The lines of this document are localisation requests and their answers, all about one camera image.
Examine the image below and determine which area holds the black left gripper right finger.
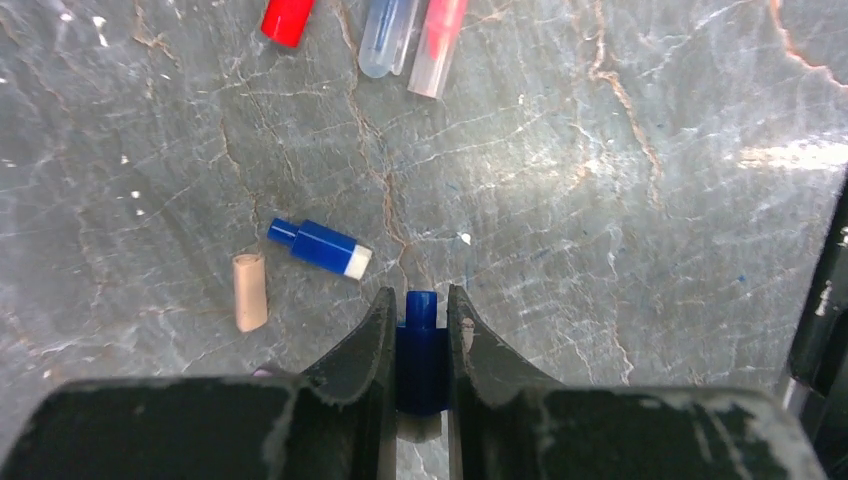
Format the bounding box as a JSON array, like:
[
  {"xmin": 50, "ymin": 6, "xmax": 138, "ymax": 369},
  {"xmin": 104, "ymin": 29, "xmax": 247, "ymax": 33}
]
[{"xmin": 447, "ymin": 285, "xmax": 825, "ymax": 479}]

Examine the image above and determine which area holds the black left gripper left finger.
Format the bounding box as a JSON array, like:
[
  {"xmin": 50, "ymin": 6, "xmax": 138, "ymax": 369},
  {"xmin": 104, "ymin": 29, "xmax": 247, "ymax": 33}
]
[{"xmin": 1, "ymin": 287, "xmax": 397, "ymax": 479}]

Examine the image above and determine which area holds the small blue marker cap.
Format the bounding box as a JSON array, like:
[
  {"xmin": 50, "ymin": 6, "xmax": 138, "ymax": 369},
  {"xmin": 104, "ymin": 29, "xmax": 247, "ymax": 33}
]
[{"xmin": 395, "ymin": 291, "xmax": 450, "ymax": 443}]

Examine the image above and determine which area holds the beige marker cap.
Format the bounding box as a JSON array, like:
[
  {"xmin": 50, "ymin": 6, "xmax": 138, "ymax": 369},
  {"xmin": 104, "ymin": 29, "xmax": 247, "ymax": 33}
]
[{"xmin": 232, "ymin": 254, "xmax": 268, "ymax": 332}]

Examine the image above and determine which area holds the blue white marker cap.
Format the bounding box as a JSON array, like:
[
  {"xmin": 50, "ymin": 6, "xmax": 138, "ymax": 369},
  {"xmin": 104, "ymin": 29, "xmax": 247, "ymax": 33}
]
[{"xmin": 267, "ymin": 218, "xmax": 373, "ymax": 281}]

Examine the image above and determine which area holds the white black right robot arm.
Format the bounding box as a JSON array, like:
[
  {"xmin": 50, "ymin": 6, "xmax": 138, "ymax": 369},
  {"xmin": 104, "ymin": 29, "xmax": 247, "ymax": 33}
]
[{"xmin": 778, "ymin": 184, "xmax": 847, "ymax": 479}]

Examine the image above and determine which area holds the pink pen clear cap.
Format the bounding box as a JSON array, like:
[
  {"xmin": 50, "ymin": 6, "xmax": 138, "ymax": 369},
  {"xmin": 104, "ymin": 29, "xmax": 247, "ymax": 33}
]
[{"xmin": 407, "ymin": 0, "xmax": 468, "ymax": 99}]

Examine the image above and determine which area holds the blue long nib marker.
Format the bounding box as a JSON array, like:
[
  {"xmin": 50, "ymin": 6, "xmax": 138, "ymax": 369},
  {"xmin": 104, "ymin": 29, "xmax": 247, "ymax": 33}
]
[{"xmin": 358, "ymin": 0, "xmax": 420, "ymax": 79}]

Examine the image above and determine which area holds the red cap white marker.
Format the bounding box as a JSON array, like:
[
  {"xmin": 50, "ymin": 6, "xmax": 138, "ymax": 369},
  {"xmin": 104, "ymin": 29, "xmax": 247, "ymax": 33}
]
[{"xmin": 260, "ymin": 0, "xmax": 314, "ymax": 48}]

